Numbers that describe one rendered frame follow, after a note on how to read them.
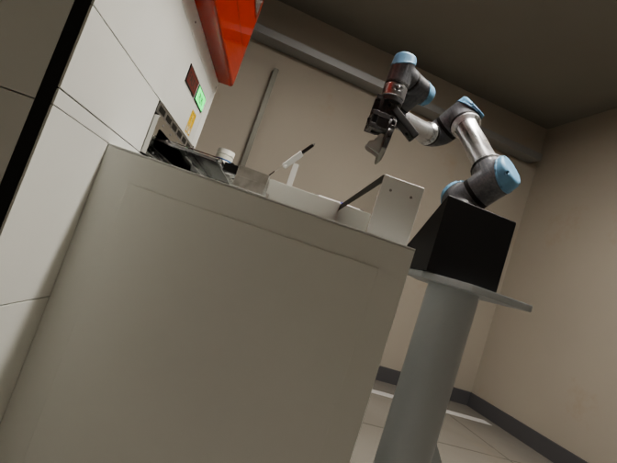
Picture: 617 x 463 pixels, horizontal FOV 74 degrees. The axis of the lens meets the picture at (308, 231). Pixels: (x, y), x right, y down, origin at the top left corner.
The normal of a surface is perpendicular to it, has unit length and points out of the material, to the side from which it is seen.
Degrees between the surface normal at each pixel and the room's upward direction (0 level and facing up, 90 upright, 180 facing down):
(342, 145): 90
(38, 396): 90
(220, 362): 90
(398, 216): 90
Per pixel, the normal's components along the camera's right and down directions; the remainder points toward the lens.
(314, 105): 0.23, -0.01
